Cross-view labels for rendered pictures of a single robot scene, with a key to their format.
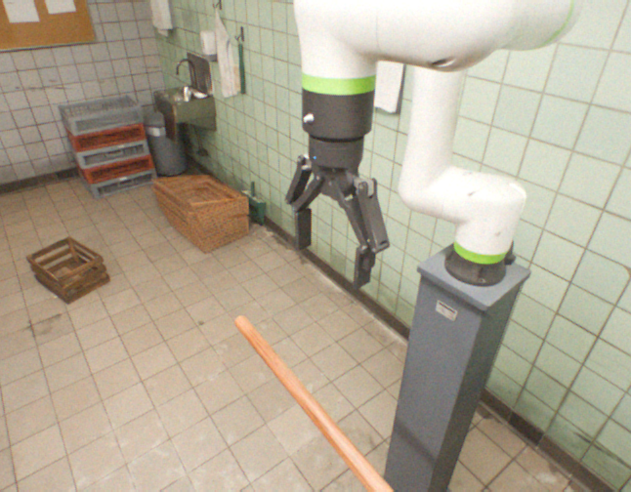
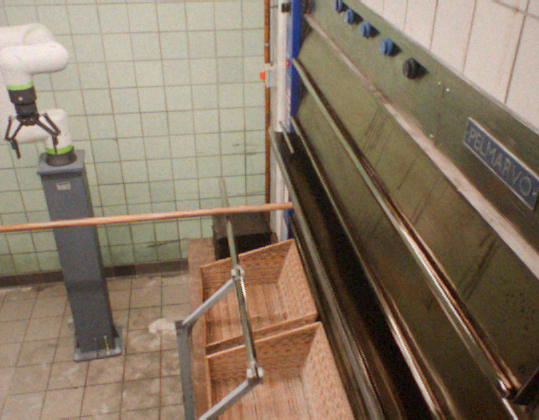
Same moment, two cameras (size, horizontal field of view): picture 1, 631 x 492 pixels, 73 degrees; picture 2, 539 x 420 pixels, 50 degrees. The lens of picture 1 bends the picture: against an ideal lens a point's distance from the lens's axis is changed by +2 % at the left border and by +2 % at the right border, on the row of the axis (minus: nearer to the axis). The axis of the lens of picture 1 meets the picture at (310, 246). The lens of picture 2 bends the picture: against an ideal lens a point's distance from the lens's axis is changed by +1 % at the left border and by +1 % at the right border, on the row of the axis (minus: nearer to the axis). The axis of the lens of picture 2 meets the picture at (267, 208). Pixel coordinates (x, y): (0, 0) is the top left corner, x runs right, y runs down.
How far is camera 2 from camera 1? 1.86 m
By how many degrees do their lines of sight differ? 51
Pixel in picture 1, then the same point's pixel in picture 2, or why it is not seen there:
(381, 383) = (23, 318)
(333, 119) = (29, 96)
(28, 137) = not seen: outside the picture
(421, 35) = (53, 65)
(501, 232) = (66, 132)
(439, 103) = not seen: hidden behind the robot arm
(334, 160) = (32, 109)
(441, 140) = not seen: hidden behind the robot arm
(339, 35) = (25, 71)
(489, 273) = (71, 155)
